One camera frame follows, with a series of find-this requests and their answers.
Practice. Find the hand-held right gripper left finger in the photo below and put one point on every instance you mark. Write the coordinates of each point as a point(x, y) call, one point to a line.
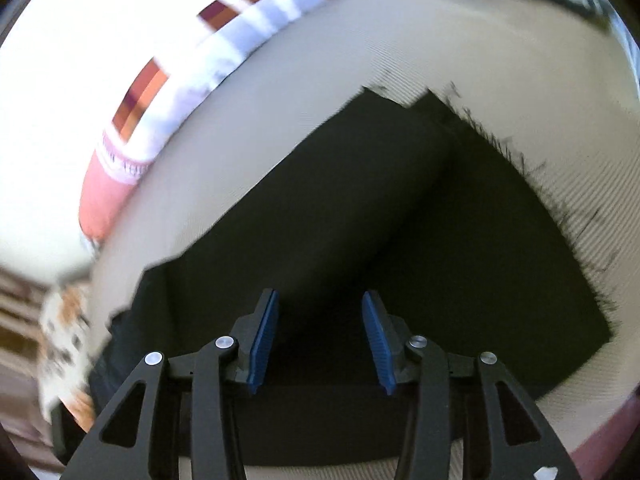
point(264, 340)

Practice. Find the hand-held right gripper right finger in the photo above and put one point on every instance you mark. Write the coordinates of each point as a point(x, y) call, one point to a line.
point(376, 342)

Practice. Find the black denim pants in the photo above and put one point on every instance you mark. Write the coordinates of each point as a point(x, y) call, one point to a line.
point(350, 210)

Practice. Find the floral print pillow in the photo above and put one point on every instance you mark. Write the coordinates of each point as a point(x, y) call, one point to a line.
point(62, 320)

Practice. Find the bed with beige houndstooth sheet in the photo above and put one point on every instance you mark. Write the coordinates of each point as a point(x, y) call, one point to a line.
point(300, 85)

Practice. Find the dark wooden bed frame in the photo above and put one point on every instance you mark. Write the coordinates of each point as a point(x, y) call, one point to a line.
point(607, 435)

